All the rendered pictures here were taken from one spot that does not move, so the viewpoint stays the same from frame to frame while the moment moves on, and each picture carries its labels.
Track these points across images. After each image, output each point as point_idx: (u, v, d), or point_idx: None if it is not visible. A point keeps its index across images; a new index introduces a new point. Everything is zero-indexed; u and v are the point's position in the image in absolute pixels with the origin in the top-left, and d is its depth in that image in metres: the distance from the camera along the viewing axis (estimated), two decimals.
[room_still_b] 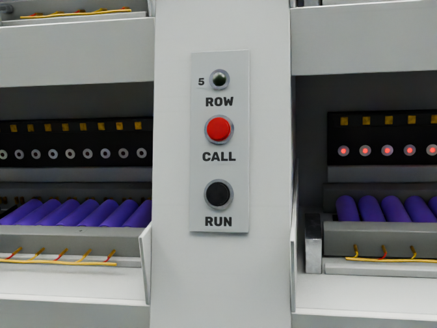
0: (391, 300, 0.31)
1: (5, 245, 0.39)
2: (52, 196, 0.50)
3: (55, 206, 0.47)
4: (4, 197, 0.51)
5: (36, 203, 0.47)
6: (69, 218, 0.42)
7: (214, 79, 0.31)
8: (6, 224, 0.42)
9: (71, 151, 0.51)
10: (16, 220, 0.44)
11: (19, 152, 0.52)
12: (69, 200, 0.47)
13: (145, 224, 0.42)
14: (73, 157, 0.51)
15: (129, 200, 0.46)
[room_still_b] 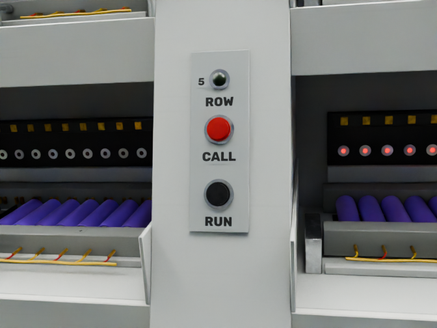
0: (391, 300, 0.31)
1: (5, 245, 0.39)
2: (52, 196, 0.50)
3: (55, 206, 0.47)
4: (4, 197, 0.51)
5: (36, 203, 0.47)
6: (69, 218, 0.42)
7: (214, 79, 0.31)
8: (6, 224, 0.42)
9: (71, 151, 0.51)
10: (16, 220, 0.44)
11: (19, 152, 0.52)
12: (69, 200, 0.47)
13: (145, 224, 0.42)
14: (73, 157, 0.51)
15: (129, 201, 0.46)
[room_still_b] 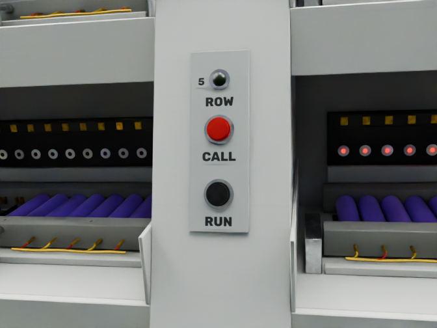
0: (391, 300, 0.31)
1: (19, 235, 0.41)
2: (52, 196, 0.50)
3: (62, 200, 0.48)
4: (4, 197, 0.51)
5: (43, 198, 0.49)
6: (77, 212, 0.44)
7: (214, 79, 0.31)
8: None
9: (71, 151, 0.51)
10: (26, 213, 0.45)
11: (19, 152, 0.52)
12: (76, 194, 0.49)
13: (150, 217, 0.44)
14: (73, 157, 0.51)
15: (134, 195, 0.47)
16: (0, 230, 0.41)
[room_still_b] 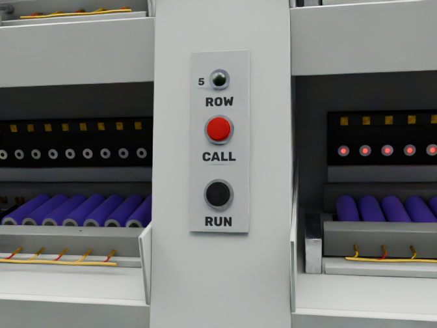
0: (391, 300, 0.31)
1: (5, 245, 0.39)
2: (52, 196, 0.50)
3: (62, 200, 0.48)
4: (4, 197, 0.51)
5: (43, 198, 0.49)
6: (77, 212, 0.44)
7: (214, 79, 0.31)
8: (16, 218, 0.44)
9: (71, 151, 0.51)
10: (26, 213, 0.45)
11: (19, 152, 0.52)
12: (76, 194, 0.49)
13: (150, 217, 0.44)
14: (73, 157, 0.51)
15: (134, 195, 0.47)
16: None
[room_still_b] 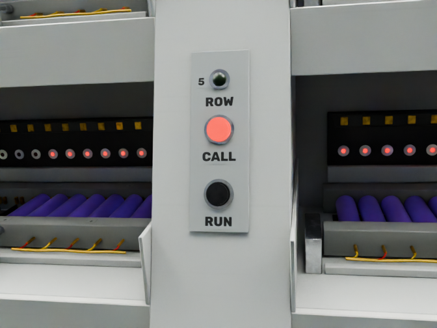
0: (391, 300, 0.31)
1: (19, 235, 0.41)
2: (52, 196, 0.50)
3: (63, 200, 0.48)
4: (4, 197, 0.51)
5: (43, 198, 0.49)
6: (77, 212, 0.44)
7: (214, 79, 0.31)
8: None
9: (71, 151, 0.51)
10: (26, 213, 0.45)
11: (19, 152, 0.52)
12: (76, 194, 0.49)
13: (151, 217, 0.44)
14: (73, 157, 0.51)
15: (134, 195, 0.47)
16: (0, 230, 0.41)
